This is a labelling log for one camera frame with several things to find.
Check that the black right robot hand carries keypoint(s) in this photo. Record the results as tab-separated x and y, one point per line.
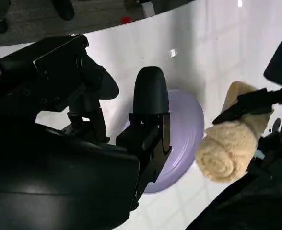
47	167

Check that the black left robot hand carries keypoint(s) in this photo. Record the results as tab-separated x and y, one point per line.
251	103

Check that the beige towel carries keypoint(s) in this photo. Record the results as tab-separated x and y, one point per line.
222	153

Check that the lilac plate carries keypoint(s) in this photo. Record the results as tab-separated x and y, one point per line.
184	134

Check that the small red object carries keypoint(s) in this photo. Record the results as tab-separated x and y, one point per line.
125	19

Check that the white post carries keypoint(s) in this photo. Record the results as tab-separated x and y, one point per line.
148	8

